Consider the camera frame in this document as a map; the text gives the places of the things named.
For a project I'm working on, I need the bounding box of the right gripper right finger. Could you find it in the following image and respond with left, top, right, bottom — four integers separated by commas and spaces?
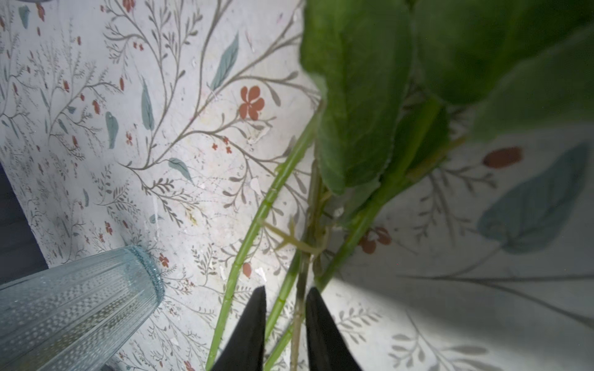
306, 287, 362, 371

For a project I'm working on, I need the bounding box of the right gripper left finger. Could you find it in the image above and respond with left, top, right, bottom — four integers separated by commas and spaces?
211, 286, 266, 371

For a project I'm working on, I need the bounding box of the clear ribbed glass vase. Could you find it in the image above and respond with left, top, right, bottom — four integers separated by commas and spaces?
1, 246, 164, 370

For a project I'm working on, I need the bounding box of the bunch of artificial roses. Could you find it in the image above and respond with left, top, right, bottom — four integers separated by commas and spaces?
206, 1, 593, 370

